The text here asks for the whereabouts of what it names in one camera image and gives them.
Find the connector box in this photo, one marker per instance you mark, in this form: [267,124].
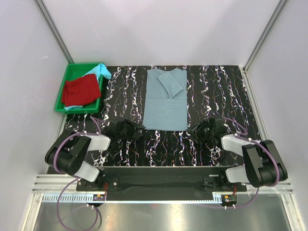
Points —
[229,198]
[99,198]

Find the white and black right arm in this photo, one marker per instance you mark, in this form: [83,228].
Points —
[263,165]

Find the aluminium corner post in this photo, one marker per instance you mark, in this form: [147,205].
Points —
[52,27]
[265,33]

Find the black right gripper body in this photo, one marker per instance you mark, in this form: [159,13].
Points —
[203,132]

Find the left aluminium corner post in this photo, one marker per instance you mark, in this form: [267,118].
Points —
[52,27]

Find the right aluminium corner post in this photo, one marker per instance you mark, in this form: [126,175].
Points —
[265,33]

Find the red t shirt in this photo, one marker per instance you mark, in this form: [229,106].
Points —
[81,91]

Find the left connector box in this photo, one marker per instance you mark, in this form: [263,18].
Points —
[99,198]

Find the white slotted cable duct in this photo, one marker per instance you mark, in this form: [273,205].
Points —
[134,199]

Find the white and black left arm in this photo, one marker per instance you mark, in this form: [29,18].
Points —
[67,154]

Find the grey-blue polo shirt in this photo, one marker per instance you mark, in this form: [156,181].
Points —
[166,100]

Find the right connector box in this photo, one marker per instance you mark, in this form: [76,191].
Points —
[229,198]

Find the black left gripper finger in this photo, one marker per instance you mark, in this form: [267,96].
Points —
[139,128]
[136,137]

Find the light blue t shirt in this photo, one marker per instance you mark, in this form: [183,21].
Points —
[101,71]

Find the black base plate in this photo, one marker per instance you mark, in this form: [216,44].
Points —
[165,182]

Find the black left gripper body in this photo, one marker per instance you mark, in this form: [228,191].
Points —
[128,130]

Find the aluminium front rail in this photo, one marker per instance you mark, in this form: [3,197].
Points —
[54,183]

